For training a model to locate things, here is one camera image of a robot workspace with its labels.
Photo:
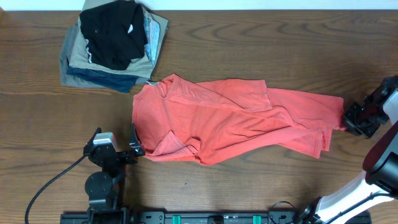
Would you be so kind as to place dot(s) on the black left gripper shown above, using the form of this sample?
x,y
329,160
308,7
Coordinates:
x,y
137,149

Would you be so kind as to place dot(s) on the light blue folded garment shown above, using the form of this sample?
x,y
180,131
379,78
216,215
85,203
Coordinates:
x,y
152,31

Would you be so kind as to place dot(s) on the dark blue folded garment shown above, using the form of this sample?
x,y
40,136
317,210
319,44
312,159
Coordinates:
x,y
121,83

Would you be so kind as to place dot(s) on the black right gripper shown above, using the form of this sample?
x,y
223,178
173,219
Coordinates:
x,y
367,132

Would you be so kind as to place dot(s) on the coral red t-shirt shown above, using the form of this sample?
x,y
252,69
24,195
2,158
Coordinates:
x,y
210,122

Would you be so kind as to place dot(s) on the khaki folded garment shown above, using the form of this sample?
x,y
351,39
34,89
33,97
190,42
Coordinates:
x,y
79,54

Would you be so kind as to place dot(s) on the grey folded garment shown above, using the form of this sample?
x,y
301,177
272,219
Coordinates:
x,y
66,67

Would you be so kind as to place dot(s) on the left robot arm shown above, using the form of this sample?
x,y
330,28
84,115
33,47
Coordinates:
x,y
104,187

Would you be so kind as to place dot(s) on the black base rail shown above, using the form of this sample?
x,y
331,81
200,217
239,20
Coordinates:
x,y
179,218

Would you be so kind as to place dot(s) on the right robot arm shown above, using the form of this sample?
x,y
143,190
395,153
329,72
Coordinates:
x,y
377,181

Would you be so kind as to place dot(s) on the black folded shirt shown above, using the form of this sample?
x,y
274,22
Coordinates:
x,y
114,33

